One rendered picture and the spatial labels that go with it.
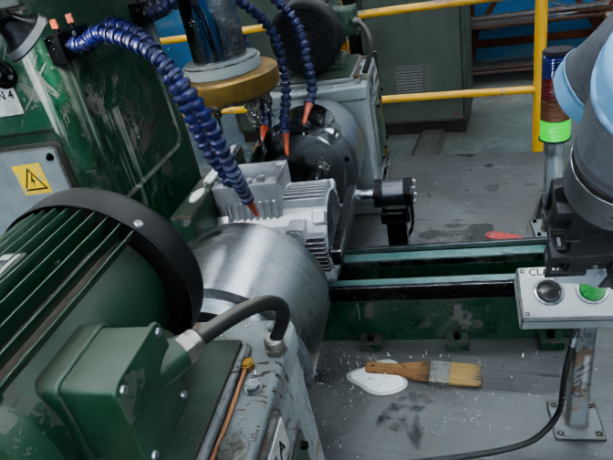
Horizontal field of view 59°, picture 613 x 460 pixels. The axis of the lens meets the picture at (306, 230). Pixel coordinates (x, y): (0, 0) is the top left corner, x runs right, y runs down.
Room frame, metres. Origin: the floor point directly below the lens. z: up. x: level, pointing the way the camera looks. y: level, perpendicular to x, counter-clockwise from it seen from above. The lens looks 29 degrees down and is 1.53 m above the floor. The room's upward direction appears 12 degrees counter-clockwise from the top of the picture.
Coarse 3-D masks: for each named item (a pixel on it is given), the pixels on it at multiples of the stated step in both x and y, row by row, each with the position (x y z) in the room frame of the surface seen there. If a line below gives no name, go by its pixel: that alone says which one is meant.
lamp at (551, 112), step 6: (546, 102) 1.05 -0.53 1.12; (552, 102) 1.04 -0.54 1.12; (540, 108) 1.07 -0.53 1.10; (546, 108) 1.05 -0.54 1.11; (552, 108) 1.04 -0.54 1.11; (558, 108) 1.03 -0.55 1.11; (540, 114) 1.07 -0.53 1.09; (546, 114) 1.05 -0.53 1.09; (552, 114) 1.04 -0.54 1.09; (558, 114) 1.03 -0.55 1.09; (564, 114) 1.03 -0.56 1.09; (546, 120) 1.05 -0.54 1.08; (552, 120) 1.04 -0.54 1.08; (558, 120) 1.03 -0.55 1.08; (564, 120) 1.03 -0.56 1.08
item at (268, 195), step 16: (256, 176) 0.94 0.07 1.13; (272, 176) 0.97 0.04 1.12; (288, 176) 0.96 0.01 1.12; (224, 192) 0.90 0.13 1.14; (256, 192) 0.88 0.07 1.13; (272, 192) 0.87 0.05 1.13; (224, 208) 0.90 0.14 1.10; (240, 208) 0.89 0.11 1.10; (256, 208) 0.88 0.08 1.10; (272, 208) 0.88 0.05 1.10
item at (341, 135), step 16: (320, 112) 1.18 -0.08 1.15; (336, 112) 1.21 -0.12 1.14; (288, 128) 1.13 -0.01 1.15; (304, 128) 1.11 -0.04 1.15; (320, 128) 1.11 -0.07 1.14; (336, 128) 1.13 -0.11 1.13; (352, 128) 1.19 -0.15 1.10; (256, 144) 1.16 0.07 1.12; (272, 144) 1.14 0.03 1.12; (304, 144) 1.12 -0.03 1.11; (320, 144) 1.11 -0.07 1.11; (336, 144) 1.10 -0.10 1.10; (352, 144) 1.12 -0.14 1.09; (256, 160) 1.16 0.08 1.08; (272, 160) 1.14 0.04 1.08; (288, 160) 1.13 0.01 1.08; (304, 160) 1.12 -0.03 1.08; (320, 160) 1.10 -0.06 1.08; (336, 160) 1.10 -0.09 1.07; (352, 160) 1.10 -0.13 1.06; (304, 176) 1.12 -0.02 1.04; (320, 176) 1.05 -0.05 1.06; (336, 176) 1.10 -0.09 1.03; (352, 176) 1.10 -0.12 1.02
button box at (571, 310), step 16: (528, 272) 0.57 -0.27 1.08; (544, 272) 0.56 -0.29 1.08; (528, 288) 0.55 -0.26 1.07; (576, 288) 0.53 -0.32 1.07; (608, 288) 0.52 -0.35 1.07; (528, 304) 0.53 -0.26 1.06; (544, 304) 0.53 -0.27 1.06; (560, 304) 0.52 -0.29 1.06; (576, 304) 0.52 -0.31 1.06; (592, 304) 0.51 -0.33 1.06; (608, 304) 0.51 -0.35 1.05; (528, 320) 0.52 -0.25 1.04; (544, 320) 0.52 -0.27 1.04; (560, 320) 0.51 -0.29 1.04; (576, 320) 0.51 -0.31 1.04; (592, 320) 0.50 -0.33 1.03; (608, 320) 0.50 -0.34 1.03
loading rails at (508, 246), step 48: (480, 240) 0.89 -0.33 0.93; (528, 240) 0.86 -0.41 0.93; (336, 288) 0.83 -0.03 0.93; (384, 288) 0.80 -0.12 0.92; (432, 288) 0.78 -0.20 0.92; (480, 288) 0.76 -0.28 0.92; (336, 336) 0.83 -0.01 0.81; (384, 336) 0.81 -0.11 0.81; (432, 336) 0.78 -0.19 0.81; (480, 336) 0.76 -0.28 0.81; (528, 336) 0.73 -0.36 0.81
